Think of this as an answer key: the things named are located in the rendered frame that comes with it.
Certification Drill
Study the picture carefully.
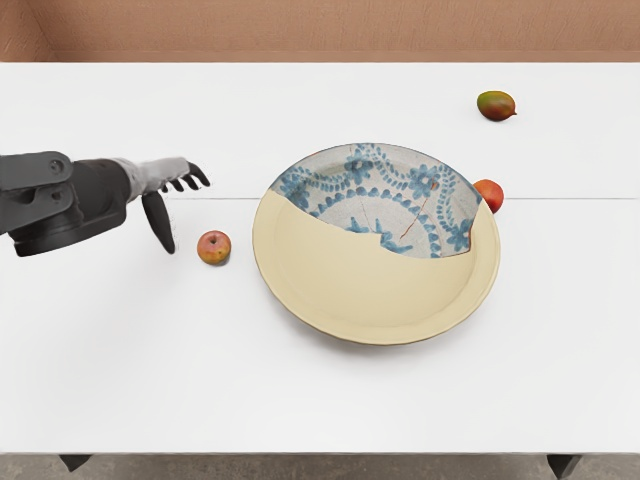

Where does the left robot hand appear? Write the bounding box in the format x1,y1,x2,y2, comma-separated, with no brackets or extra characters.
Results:
117,156,212,255

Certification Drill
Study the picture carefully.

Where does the cream plate with blue pattern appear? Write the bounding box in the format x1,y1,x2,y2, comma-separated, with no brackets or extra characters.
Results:
251,142,502,347

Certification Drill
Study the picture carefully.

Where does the red-orange round fruit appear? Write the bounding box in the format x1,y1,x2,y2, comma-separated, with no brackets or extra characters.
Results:
473,178,505,215

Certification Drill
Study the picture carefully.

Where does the small red-yellow apple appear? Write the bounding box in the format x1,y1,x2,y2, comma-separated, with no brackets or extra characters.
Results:
196,230,232,266

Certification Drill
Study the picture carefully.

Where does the green-red mango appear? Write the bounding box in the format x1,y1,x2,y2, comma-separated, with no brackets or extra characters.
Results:
476,90,518,122

